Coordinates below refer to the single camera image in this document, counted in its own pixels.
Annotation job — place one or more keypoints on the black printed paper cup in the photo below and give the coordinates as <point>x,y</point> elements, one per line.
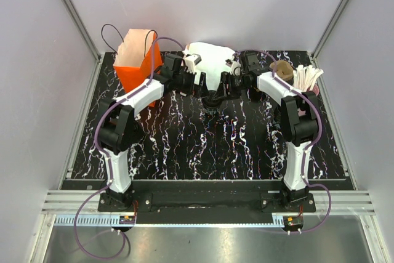
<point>211,106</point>

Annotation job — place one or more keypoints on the white folded towel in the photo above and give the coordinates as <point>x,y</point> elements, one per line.
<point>213,62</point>

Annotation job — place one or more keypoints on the pink cup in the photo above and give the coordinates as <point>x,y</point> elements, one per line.
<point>314,90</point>

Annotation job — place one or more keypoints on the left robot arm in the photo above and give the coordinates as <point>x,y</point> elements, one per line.
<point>117,128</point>

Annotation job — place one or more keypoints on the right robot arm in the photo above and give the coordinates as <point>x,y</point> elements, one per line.
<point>300,122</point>

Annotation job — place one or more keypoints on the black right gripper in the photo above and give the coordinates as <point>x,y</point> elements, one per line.
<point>226,79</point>

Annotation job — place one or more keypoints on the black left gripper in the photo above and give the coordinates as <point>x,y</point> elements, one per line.
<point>199,90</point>

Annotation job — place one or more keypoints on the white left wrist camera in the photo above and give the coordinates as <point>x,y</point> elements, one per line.
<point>190,62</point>

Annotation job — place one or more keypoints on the white wooden stir sticks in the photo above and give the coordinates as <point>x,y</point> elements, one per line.
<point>305,77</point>

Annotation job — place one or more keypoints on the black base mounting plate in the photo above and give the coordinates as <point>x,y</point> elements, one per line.
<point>207,202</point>

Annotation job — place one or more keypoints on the orange paper bag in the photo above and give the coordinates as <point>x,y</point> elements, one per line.
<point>135,57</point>

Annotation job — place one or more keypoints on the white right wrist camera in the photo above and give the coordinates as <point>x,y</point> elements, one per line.
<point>235,67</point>

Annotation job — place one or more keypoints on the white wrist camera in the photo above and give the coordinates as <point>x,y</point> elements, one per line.
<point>235,67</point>
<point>190,62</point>

